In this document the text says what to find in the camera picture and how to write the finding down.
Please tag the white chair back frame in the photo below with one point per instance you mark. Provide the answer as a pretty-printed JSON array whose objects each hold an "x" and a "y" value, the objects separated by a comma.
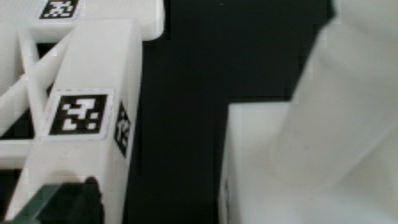
[{"x": 70, "y": 87}]

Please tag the white chair seat block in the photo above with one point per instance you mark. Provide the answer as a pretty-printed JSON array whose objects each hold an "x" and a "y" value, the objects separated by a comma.
[{"x": 309, "y": 165}]

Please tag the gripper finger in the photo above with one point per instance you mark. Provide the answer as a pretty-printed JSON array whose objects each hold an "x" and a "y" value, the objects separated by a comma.
[{"x": 64, "y": 204}]

